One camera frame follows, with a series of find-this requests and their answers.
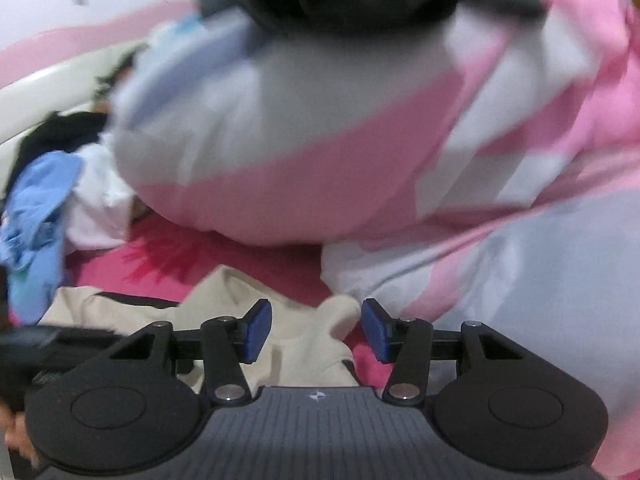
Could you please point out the white garment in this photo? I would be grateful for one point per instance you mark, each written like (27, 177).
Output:
(97, 200)

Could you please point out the pink white teal printed duvet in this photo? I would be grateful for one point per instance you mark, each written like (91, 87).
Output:
(300, 185)

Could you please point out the light blue garment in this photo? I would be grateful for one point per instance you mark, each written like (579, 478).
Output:
(40, 230)

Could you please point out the pink white padded headboard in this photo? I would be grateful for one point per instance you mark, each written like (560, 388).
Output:
(45, 60)

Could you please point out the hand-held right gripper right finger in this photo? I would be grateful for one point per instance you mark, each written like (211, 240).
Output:
(377, 330)

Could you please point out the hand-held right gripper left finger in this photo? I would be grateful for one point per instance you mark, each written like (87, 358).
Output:
(257, 332)

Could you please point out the pink floral blanket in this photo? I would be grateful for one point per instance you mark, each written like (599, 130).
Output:
(165, 255)

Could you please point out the black garment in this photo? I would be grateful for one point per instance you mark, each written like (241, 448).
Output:
(55, 135)

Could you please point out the beige zip hoodie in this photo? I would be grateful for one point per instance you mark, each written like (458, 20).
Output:
(300, 340)

